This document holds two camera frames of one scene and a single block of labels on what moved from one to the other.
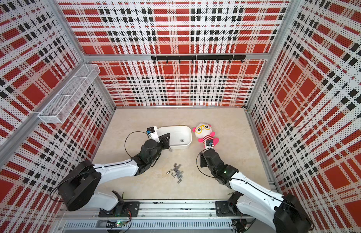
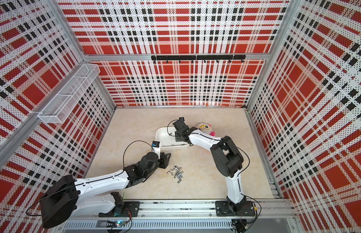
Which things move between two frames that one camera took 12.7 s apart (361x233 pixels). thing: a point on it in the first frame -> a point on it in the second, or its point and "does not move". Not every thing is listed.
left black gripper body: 163,144 -> 162,163
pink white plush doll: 203,131 does not move
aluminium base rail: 190,216 does not move
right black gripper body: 203,163 -> 178,136
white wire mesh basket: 57,109 does not move
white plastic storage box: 180,136 does not move
